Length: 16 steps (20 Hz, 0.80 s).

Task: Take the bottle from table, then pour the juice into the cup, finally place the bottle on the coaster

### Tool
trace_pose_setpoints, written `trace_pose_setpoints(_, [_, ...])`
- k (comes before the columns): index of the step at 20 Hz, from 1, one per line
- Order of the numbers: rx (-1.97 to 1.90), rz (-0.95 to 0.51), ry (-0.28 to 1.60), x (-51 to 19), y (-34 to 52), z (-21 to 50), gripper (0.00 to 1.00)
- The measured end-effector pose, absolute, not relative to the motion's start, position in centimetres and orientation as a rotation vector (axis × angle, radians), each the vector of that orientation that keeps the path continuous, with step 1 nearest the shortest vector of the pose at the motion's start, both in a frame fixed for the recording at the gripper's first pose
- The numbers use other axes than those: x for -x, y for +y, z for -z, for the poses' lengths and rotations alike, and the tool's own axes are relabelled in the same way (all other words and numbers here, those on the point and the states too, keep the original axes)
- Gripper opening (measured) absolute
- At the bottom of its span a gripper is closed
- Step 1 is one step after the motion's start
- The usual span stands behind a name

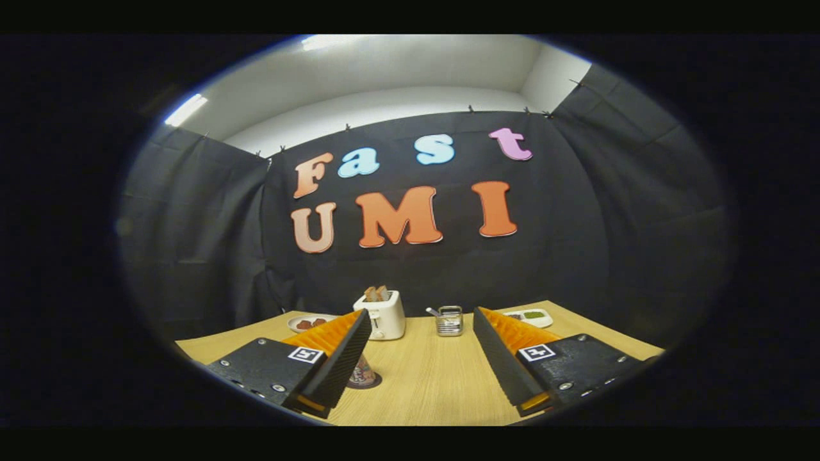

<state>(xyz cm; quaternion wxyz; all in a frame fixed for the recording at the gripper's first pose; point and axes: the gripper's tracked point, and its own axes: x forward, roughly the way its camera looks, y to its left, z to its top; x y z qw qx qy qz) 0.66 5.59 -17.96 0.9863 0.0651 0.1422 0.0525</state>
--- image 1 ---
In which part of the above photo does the wooden table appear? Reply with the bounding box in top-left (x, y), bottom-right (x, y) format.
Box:
top-left (175, 300), bottom-right (666, 426)

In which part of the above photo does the silver juice bottle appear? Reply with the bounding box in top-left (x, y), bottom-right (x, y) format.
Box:
top-left (349, 354), bottom-right (377, 387)

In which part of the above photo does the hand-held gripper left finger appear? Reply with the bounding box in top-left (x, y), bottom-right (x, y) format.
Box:
top-left (205, 309), bottom-right (372, 420)

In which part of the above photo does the white compartment tray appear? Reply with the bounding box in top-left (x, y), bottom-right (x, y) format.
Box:
top-left (503, 309), bottom-right (554, 328)

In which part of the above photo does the white toaster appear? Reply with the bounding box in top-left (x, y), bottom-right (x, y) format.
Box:
top-left (353, 290), bottom-right (406, 341)

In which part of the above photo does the white plate with food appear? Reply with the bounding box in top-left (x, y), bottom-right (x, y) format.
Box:
top-left (287, 314), bottom-right (340, 334)

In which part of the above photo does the narrow ceiling light strip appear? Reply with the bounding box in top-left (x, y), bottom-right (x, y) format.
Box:
top-left (165, 93), bottom-right (209, 127)

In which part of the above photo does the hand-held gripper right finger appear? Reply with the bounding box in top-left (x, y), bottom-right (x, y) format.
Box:
top-left (473, 306), bottom-right (644, 417)

